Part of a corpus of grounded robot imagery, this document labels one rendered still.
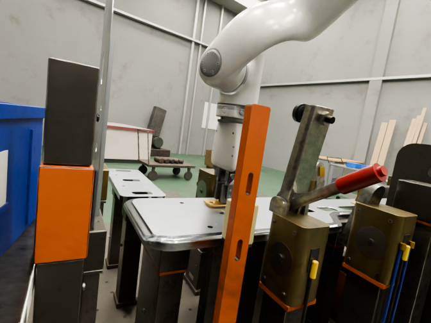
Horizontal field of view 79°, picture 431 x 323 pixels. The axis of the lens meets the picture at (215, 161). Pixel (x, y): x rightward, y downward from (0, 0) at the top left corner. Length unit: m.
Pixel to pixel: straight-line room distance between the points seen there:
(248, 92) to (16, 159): 0.39
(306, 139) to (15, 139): 0.33
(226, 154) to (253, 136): 0.21
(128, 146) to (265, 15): 6.51
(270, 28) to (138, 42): 9.41
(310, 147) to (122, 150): 6.55
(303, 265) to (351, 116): 8.33
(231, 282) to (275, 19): 0.40
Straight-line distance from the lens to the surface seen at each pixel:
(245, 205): 0.34
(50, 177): 0.24
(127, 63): 9.57
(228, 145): 0.53
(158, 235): 0.40
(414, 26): 8.81
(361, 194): 0.54
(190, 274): 0.84
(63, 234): 0.26
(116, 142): 6.78
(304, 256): 0.39
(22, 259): 0.29
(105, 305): 0.78
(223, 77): 0.47
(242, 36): 0.47
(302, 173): 0.40
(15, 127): 0.29
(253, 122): 0.33
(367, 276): 0.55
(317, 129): 0.39
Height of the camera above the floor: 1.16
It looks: 7 degrees down
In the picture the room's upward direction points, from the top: 8 degrees clockwise
